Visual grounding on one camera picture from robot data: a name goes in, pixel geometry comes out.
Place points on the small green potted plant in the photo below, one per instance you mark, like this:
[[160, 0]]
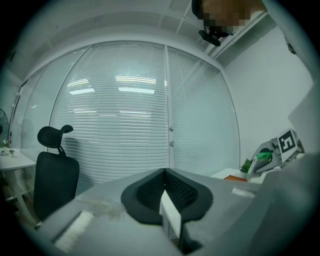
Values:
[[4, 144], [12, 152], [246, 165]]

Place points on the person's head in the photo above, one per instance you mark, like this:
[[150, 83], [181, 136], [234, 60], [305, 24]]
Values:
[[230, 12]]

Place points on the grey door knob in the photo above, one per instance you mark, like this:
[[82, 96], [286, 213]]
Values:
[[172, 143], [171, 129]]

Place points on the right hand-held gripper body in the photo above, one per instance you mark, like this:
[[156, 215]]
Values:
[[287, 144]]

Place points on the black head-mounted camera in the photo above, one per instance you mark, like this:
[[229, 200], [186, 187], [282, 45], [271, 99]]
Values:
[[211, 38]]

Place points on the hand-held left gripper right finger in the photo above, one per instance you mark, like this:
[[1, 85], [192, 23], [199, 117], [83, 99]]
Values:
[[220, 212]]

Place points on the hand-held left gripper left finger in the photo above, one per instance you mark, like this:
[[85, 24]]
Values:
[[120, 225]]

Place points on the small white box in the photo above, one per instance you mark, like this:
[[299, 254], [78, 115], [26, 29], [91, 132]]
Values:
[[171, 215]]

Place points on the white desk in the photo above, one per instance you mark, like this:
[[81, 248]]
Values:
[[225, 173], [15, 162]]

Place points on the white window blinds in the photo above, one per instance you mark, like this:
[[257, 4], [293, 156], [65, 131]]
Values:
[[112, 137]]

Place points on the black office chair with headrest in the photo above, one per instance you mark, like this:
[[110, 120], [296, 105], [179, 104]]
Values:
[[56, 180]]

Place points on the standing fan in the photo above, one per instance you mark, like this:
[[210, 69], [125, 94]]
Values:
[[3, 122]]

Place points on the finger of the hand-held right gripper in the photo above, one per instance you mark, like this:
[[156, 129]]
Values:
[[265, 146], [268, 168]]

